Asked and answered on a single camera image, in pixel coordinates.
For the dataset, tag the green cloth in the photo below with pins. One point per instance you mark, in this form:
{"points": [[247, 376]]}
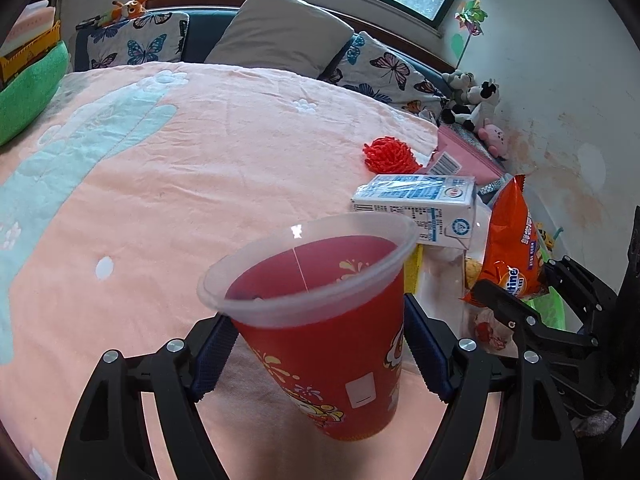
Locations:
{"points": [[30, 95]]}

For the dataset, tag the grey plush toy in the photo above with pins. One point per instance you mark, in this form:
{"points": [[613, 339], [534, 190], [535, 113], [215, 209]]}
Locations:
{"points": [[457, 80]]}

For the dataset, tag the butterfly print pillow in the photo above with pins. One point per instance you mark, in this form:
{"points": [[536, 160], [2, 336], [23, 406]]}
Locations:
{"points": [[385, 67], [135, 42]]}

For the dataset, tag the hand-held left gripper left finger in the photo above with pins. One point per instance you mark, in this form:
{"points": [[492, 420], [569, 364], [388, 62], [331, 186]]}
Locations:
{"points": [[215, 355]]}

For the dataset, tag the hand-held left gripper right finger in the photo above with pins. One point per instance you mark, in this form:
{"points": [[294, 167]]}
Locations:
{"points": [[430, 355]]}

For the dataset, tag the grey pillow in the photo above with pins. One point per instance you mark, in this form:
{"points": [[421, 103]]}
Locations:
{"points": [[280, 35]]}

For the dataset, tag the green plastic basket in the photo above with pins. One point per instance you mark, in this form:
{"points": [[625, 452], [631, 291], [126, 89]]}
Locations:
{"points": [[550, 310]]}

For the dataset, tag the red yarn pompom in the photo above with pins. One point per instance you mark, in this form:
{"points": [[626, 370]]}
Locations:
{"points": [[390, 157]]}

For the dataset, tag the pink plush toy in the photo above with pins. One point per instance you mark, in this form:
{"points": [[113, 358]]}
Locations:
{"points": [[492, 137]]}

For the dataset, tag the yellow toy vehicle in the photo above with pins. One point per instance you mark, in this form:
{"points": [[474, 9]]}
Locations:
{"points": [[547, 237]]}

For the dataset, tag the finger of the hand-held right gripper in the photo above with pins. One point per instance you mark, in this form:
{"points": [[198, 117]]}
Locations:
{"points": [[580, 280], [505, 305]]}

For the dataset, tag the blue bed headboard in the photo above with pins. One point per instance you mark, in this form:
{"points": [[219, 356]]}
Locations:
{"points": [[205, 30]]}

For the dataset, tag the pink packet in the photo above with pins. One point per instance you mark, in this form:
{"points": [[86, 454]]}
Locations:
{"points": [[465, 152]]}

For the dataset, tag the black and white cow plush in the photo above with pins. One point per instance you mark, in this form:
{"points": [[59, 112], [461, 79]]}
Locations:
{"points": [[475, 102]]}

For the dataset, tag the orange fox plush toy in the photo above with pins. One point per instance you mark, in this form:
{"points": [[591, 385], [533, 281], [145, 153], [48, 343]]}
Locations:
{"points": [[127, 10]]}

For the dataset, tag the yellow box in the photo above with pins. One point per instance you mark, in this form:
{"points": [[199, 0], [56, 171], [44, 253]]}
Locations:
{"points": [[30, 50]]}

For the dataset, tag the pink blanket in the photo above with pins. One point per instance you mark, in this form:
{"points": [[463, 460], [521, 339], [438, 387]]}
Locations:
{"points": [[200, 160]]}

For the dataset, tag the red plastic cup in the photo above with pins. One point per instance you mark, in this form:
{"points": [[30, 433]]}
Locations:
{"points": [[320, 350]]}

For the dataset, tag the yellow packet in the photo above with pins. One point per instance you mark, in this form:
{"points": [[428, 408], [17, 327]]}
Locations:
{"points": [[414, 267]]}

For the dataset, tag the orange snack bag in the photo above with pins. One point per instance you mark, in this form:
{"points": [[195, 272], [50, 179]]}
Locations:
{"points": [[510, 245]]}

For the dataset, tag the red and white wrapper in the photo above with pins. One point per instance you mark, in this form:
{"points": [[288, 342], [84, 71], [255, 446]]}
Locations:
{"points": [[487, 330]]}

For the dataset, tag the colourful pinwheel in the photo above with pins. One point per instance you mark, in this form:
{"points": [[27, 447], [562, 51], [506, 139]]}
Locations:
{"points": [[470, 15]]}

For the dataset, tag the white blue milk carton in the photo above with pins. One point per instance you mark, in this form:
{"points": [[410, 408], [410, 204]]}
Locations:
{"points": [[410, 200]]}

